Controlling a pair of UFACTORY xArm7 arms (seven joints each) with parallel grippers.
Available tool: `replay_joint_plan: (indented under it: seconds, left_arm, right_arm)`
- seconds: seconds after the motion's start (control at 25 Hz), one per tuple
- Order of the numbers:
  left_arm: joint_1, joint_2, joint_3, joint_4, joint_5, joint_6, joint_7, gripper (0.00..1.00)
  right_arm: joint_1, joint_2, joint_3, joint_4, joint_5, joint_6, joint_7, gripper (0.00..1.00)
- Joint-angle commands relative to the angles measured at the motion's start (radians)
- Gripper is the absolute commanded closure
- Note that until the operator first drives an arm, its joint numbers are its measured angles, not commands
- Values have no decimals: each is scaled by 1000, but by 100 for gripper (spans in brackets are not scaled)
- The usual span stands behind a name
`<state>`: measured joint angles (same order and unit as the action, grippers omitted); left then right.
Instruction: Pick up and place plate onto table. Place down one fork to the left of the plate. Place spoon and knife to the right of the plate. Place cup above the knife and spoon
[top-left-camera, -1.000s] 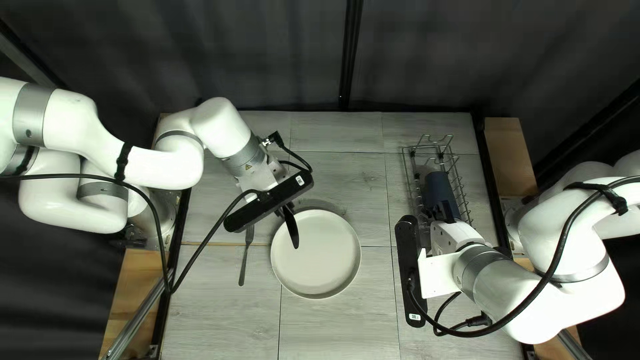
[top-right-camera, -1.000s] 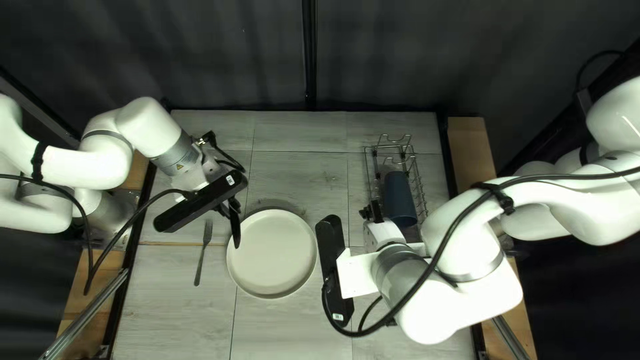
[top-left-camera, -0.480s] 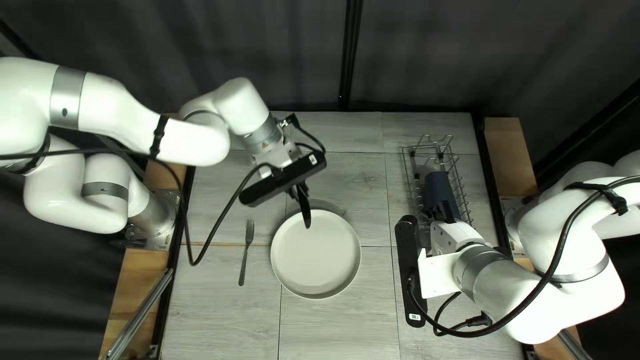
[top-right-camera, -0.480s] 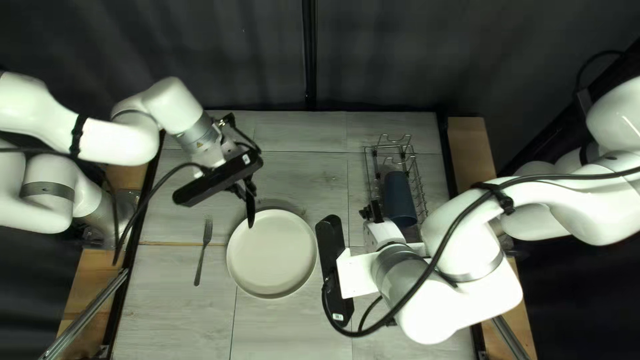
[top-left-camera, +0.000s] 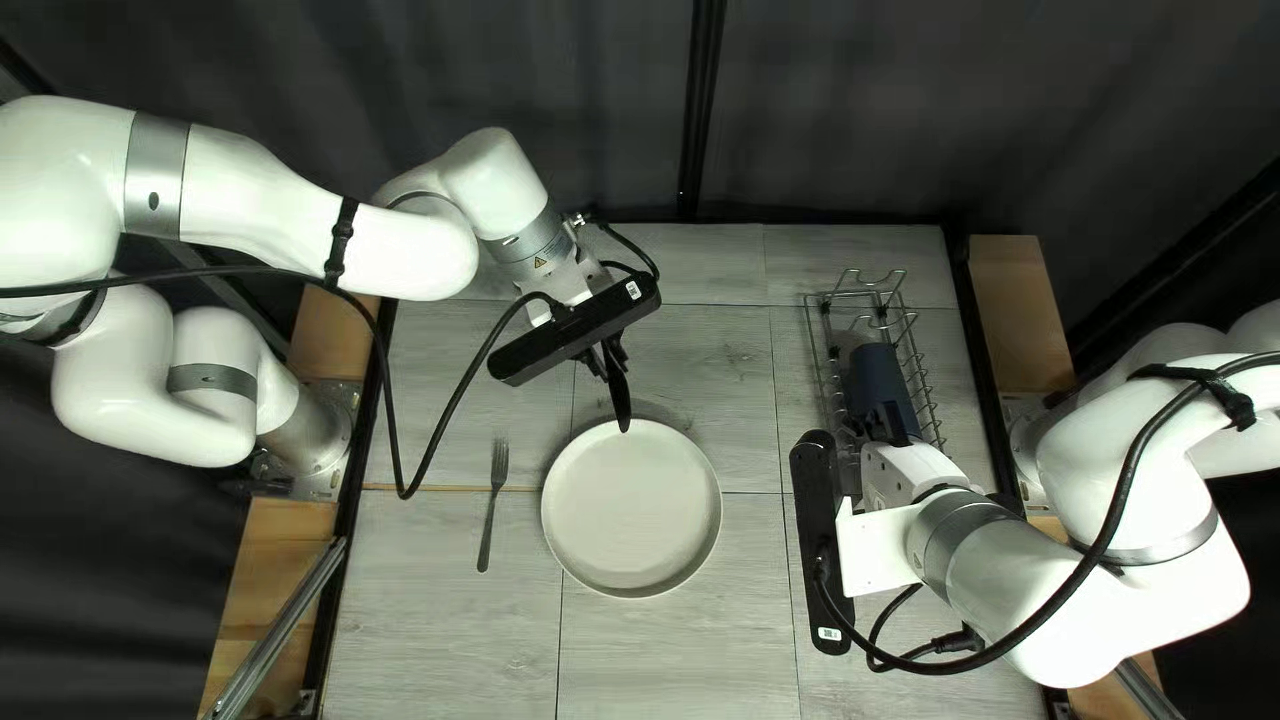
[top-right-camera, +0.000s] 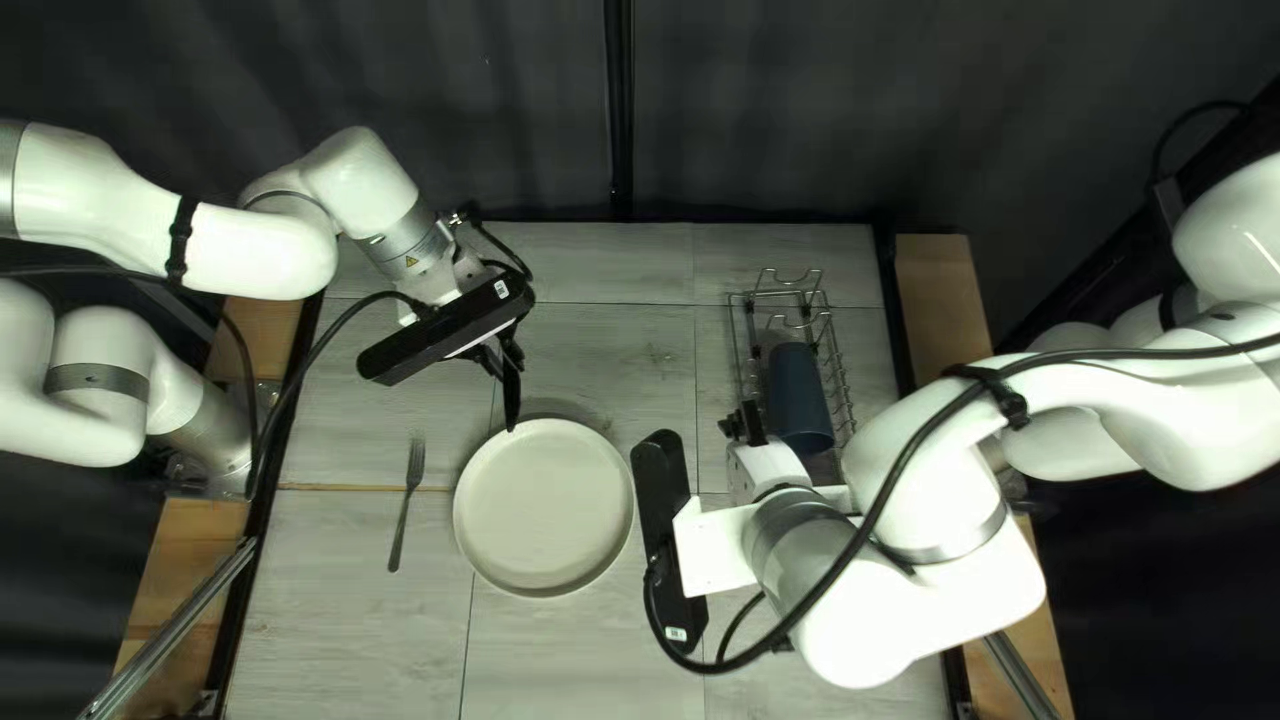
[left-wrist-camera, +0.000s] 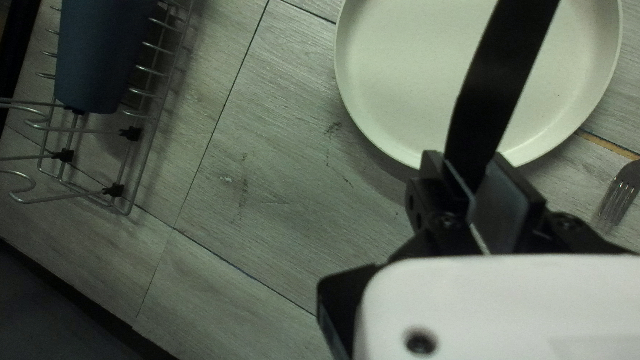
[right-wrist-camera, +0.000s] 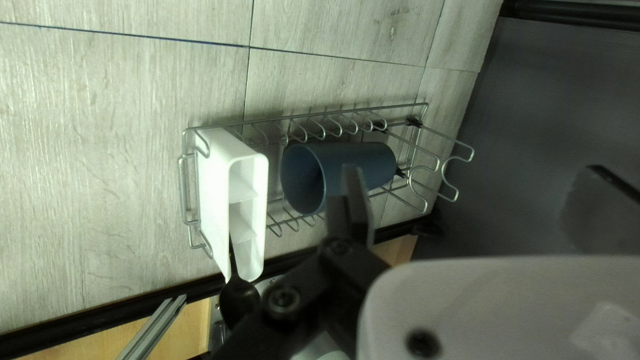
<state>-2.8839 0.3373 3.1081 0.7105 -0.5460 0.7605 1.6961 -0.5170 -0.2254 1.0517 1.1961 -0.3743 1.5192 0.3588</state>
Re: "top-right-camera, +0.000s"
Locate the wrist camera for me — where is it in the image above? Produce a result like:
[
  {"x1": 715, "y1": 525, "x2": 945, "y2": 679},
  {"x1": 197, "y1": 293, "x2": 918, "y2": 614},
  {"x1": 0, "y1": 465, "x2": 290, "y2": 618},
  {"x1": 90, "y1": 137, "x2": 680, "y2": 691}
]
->
[
  {"x1": 355, "y1": 275, "x2": 537, "y2": 388},
  {"x1": 630, "y1": 429, "x2": 713, "y2": 657}
]

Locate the black fork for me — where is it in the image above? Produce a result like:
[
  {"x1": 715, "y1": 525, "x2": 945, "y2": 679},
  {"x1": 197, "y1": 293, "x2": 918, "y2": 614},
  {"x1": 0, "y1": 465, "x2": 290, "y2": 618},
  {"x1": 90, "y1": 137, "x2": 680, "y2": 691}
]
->
[{"x1": 386, "y1": 436, "x2": 429, "y2": 575}]

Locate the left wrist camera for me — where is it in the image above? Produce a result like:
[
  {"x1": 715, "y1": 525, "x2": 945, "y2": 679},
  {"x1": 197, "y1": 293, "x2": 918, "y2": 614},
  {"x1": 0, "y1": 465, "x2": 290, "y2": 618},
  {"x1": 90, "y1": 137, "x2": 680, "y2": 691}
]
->
[{"x1": 355, "y1": 275, "x2": 537, "y2": 388}]

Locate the pale plate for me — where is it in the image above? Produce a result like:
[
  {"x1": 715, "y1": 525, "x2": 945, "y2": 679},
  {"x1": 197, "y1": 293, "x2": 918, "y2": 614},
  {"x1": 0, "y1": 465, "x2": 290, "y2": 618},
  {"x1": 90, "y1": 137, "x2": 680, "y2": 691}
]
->
[{"x1": 452, "y1": 417, "x2": 636, "y2": 599}]

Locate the dark blue cup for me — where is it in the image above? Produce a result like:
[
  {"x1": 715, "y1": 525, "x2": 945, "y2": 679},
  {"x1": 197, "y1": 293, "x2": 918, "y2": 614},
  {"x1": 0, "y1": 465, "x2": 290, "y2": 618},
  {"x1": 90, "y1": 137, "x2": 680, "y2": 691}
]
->
[{"x1": 765, "y1": 343, "x2": 837, "y2": 457}]

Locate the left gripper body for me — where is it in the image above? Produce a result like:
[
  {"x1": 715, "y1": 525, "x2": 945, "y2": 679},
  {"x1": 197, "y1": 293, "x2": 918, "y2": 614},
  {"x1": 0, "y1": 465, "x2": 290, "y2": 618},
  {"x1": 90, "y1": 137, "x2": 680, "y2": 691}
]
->
[{"x1": 418, "y1": 253, "x2": 503, "y2": 313}]

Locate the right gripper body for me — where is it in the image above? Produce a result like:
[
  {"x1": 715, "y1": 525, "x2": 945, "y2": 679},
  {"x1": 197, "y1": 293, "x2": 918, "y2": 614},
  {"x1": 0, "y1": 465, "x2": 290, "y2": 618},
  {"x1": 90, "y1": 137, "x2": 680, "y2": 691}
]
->
[{"x1": 726, "y1": 438, "x2": 833, "y2": 506}]

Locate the wire dish rack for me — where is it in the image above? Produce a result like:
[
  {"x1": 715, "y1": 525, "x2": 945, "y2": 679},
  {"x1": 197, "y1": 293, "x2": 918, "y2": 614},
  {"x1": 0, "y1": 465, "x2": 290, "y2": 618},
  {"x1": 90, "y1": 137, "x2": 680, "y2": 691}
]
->
[{"x1": 727, "y1": 266, "x2": 858, "y2": 457}]

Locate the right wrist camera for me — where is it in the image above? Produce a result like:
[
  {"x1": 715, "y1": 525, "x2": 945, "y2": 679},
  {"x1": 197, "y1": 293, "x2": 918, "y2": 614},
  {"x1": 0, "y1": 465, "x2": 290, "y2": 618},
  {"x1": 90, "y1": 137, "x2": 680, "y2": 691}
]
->
[{"x1": 630, "y1": 429, "x2": 713, "y2": 657}]

